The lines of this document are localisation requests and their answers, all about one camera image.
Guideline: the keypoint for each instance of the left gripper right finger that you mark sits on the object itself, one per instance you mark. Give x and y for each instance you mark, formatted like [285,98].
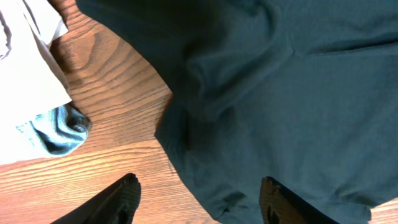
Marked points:
[279,205]

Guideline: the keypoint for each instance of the folded beige pants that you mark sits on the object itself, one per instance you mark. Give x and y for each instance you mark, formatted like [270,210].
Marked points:
[32,82]

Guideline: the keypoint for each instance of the black t-shirt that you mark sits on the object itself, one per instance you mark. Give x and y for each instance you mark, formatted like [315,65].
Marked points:
[299,90]

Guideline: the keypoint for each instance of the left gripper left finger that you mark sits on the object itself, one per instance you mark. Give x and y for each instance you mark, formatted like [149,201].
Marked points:
[116,204]

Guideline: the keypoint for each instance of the folded light blue jeans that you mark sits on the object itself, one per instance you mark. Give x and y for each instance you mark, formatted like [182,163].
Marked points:
[56,133]

